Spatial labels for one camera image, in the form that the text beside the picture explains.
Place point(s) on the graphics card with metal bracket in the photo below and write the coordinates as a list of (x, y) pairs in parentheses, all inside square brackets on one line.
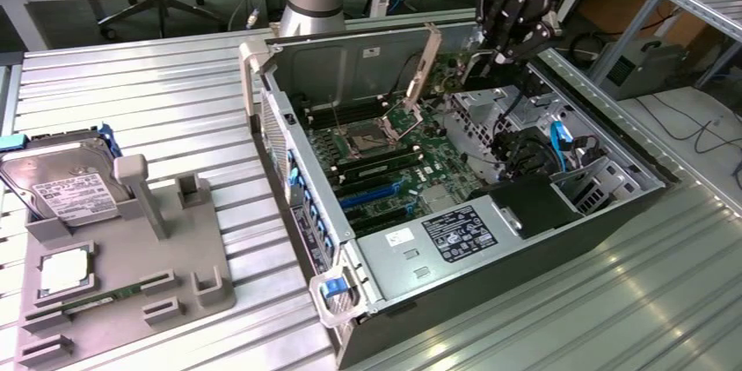
[(445, 71)]

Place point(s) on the silver disk bay cage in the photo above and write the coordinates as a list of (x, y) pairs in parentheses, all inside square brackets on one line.
[(480, 106)]

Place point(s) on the grey box appliance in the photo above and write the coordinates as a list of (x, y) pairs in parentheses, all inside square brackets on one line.
[(643, 71)]

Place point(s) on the metal socket cover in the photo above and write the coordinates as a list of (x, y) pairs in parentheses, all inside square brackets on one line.
[(405, 121)]

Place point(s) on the green motherboard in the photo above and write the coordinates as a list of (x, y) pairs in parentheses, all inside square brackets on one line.
[(440, 158)]

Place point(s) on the thin locking lever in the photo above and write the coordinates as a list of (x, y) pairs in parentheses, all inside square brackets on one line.
[(335, 114)]

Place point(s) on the CPU socket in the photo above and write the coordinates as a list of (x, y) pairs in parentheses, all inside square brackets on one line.
[(368, 141)]

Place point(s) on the black plastic shroud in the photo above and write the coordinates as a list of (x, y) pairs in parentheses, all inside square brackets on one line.
[(521, 201)]

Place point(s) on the silver chipset heat sink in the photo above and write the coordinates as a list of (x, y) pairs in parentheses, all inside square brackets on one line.
[(437, 198)]

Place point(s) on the open black PC case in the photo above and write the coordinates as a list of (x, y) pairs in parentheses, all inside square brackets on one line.
[(521, 284)]

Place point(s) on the grey power supply unit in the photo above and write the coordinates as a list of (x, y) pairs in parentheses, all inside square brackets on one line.
[(399, 266)]

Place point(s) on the blue case latch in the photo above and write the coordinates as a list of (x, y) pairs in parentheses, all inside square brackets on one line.
[(332, 287)]

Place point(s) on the blue disk caddy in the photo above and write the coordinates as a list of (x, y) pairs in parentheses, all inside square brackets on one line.
[(109, 141)]

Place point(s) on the silver hard disk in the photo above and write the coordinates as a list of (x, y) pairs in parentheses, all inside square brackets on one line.
[(64, 188)]

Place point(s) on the grey parts rack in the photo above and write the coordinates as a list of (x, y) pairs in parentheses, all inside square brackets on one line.
[(126, 258)]

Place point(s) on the green RAM stick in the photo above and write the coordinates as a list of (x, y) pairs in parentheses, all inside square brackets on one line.
[(98, 299)]

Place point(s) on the silver CPU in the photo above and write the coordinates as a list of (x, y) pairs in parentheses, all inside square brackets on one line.
[(64, 271)]

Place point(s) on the aluminium slat frame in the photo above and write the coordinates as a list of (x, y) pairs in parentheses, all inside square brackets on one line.
[(695, 1)]

